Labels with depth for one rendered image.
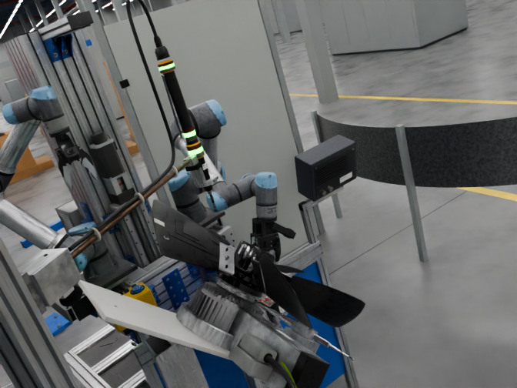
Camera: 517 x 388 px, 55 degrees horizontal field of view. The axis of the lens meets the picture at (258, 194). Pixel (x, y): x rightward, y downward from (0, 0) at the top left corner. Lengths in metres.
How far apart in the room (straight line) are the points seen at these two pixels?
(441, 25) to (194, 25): 8.67
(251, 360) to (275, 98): 2.73
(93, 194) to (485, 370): 2.01
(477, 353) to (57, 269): 2.26
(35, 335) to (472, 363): 2.23
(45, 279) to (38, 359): 0.14
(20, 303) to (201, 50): 2.72
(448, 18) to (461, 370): 9.71
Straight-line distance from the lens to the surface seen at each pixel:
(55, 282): 1.00
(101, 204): 2.34
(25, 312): 0.96
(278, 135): 3.77
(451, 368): 2.78
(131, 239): 2.33
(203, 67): 3.46
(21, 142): 2.08
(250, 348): 1.26
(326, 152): 2.14
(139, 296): 1.86
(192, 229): 1.41
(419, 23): 11.16
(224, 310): 1.42
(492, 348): 2.87
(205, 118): 1.99
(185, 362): 1.42
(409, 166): 3.25
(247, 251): 1.46
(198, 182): 1.46
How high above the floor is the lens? 1.91
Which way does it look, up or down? 21 degrees down
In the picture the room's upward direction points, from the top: 17 degrees counter-clockwise
